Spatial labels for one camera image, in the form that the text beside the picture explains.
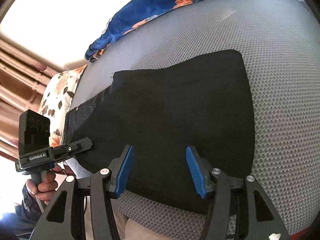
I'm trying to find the white floral pillow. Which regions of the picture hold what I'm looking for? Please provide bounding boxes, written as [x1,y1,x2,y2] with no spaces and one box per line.
[38,65,87,147]

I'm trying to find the black denim pants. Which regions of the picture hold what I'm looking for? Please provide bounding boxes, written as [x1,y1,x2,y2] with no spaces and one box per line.
[64,50,255,214]

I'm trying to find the grey mesh mattress pad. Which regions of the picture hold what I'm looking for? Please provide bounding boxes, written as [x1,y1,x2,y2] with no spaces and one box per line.
[69,0,319,239]

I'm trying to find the person's left hand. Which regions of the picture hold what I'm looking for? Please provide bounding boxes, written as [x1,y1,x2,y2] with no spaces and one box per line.
[26,164,67,204]

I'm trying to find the pink brown curtain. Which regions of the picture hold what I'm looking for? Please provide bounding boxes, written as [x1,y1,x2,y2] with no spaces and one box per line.
[1,34,63,160]

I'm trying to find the blue floral blanket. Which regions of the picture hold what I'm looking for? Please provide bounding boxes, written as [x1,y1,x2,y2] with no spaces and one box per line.
[85,0,205,62]

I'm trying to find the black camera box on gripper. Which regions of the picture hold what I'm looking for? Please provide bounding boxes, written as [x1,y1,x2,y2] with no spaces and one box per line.
[18,109,50,157]

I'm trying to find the person's left forearm dark sleeve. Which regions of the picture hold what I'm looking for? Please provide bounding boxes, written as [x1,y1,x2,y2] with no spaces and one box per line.
[15,179,42,236]

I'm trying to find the black thin cable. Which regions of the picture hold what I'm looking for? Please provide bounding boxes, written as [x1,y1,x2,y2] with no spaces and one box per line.
[51,166,75,178]

